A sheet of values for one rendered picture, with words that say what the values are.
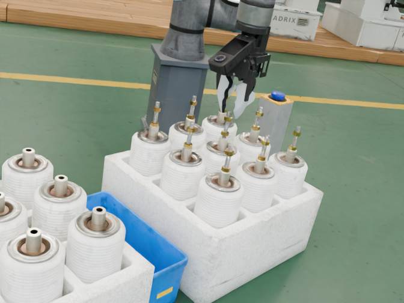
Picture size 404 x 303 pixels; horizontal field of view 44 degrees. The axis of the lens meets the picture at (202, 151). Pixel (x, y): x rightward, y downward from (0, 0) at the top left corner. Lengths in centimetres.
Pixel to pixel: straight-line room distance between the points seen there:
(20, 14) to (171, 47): 149
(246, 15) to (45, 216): 57
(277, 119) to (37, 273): 85
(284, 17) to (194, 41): 178
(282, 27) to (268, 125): 203
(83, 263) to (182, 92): 95
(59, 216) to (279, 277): 58
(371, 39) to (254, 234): 279
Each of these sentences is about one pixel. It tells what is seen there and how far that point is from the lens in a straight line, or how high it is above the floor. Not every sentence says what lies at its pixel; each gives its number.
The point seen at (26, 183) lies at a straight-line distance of 102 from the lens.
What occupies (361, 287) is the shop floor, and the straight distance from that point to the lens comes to 134.
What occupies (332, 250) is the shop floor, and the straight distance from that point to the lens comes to 143.
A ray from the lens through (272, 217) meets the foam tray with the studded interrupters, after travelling 114.
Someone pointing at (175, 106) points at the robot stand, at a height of 14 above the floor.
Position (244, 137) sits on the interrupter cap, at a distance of 130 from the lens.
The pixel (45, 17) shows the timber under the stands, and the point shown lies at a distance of 304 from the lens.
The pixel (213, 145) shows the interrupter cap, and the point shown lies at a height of 25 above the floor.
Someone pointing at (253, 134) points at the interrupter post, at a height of 27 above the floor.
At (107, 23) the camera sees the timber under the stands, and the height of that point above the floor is 6.
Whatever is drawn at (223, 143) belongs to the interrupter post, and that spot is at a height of 27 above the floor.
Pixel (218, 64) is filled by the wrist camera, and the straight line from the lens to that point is 106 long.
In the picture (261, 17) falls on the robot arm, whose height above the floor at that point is 57.
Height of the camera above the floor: 76
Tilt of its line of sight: 26 degrees down
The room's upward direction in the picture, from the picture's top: 11 degrees clockwise
